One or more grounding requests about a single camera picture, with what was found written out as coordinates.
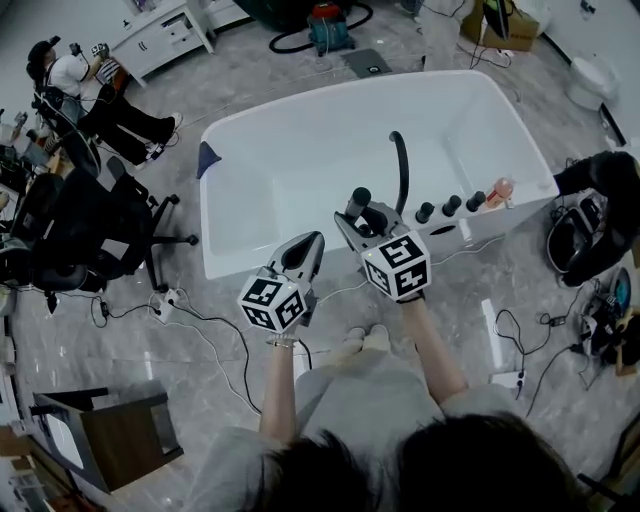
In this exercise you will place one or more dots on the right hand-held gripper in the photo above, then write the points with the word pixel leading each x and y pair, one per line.
pixel 397 267

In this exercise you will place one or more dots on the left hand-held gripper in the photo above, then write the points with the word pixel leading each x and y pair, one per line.
pixel 272 302

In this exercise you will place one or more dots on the person's left forearm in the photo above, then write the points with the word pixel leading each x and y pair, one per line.
pixel 277 395

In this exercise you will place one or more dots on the person's right forearm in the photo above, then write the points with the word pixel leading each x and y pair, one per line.
pixel 432 350

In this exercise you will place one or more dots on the white bathtub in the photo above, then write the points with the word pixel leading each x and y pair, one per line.
pixel 325 160

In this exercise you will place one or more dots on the black round faucet knob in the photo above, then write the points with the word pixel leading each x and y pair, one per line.
pixel 452 206
pixel 476 202
pixel 425 213

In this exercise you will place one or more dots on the black curved faucet spout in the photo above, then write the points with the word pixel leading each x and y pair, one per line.
pixel 403 170

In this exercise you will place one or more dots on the person's left shoe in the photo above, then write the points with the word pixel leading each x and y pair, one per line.
pixel 355 337

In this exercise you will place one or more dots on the person's shoe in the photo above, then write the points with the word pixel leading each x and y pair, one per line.
pixel 379 336
pixel 355 337

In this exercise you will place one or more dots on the person's right shoe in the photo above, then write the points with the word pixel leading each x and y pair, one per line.
pixel 379 336

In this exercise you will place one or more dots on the pink bottle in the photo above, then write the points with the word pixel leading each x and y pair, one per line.
pixel 500 192

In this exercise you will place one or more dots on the white power strip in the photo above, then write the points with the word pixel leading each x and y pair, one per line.
pixel 505 378
pixel 170 302

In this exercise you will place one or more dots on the blue cloth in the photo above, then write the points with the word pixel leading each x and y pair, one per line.
pixel 206 159

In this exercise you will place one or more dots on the person's grey clothing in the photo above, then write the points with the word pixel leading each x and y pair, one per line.
pixel 365 395

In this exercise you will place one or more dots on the grey square panel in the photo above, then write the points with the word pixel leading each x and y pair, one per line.
pixel 365 62

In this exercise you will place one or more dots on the black and white backpack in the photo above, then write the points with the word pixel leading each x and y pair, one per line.
pixel 562 245

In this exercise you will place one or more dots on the green vacuum cleaner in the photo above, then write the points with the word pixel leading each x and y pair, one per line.
pixel 280 47

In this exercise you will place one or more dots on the black office chair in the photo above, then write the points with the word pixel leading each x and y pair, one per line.
pixel 90 225

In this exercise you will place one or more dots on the cardboard box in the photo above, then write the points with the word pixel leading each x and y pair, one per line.
pixel 520 30

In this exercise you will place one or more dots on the dark wooden side table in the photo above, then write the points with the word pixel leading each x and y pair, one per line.
pixel 120 435

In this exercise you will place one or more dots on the teal round device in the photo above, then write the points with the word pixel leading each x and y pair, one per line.
pixel 622 290

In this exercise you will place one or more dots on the white cabinet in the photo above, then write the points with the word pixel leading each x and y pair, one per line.
pixel 155 40

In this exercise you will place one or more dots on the orange box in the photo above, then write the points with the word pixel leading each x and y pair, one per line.
pixel 112 72

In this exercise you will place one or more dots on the white toilet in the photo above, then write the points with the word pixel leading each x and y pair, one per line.
pixel 592 80

